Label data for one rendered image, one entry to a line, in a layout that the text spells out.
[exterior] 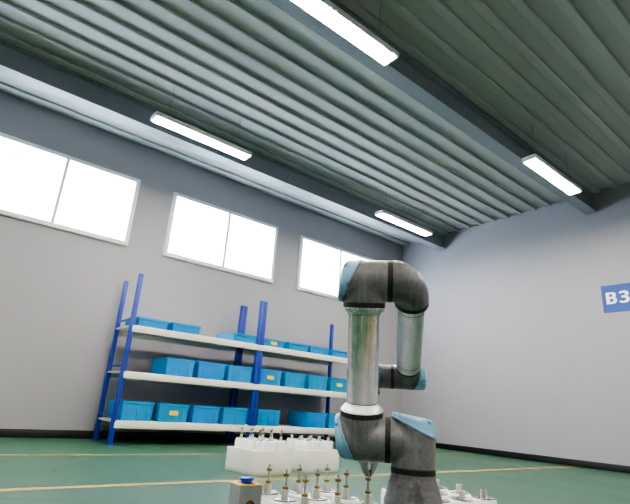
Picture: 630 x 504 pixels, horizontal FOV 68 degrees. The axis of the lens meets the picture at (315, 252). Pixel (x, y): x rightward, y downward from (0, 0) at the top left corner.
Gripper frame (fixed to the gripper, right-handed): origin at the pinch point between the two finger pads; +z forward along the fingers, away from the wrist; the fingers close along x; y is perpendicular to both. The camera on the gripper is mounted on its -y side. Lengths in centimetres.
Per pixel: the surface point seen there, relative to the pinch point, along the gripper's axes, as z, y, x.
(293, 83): -362, 283, -22
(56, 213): -228, 473, 223
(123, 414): 3, 449, 100
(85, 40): -363, 303, 196
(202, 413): -3, 483, 10
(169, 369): -51, 466, 58
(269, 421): 3, 519, -85
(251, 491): 4.8, -8.7, 39.6
